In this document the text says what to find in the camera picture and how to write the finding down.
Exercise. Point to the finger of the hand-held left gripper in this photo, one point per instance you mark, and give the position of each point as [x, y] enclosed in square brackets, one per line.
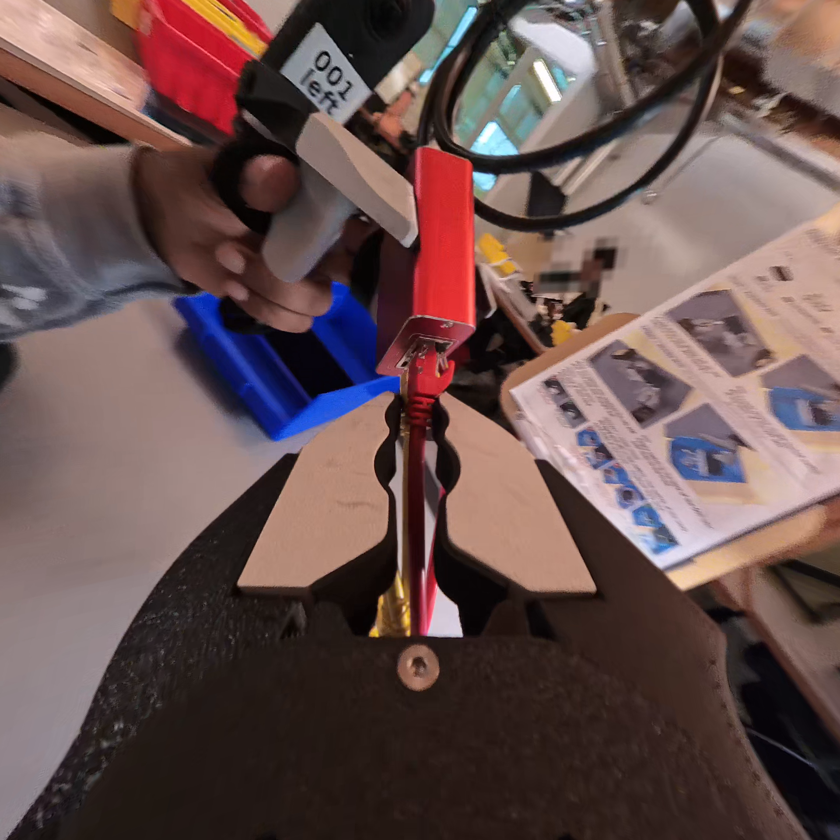
[361, 177]

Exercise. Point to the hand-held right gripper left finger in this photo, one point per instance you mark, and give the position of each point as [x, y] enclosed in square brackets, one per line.
[321, 512]

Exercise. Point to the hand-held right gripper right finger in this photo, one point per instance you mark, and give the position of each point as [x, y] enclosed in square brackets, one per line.
[518, 518]

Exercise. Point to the blue plastic bin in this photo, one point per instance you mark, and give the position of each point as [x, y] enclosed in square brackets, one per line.
[308, 413]

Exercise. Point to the red ethernet switch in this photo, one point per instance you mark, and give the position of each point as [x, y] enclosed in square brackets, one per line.
[443, 249]

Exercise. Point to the person's left forearm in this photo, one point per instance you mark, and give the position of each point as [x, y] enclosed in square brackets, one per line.
[65, 223]

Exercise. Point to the person's left hand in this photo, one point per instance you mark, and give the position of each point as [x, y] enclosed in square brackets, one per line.
[190, 223]

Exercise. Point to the yellow plastic bin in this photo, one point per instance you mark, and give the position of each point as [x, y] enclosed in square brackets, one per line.
[226, 23]

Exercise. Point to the red plastic bin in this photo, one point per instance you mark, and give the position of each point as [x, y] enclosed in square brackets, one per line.
[184, 72]

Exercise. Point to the instruction sheet on clipboard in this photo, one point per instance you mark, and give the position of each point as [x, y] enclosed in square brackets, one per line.
[722, 407]

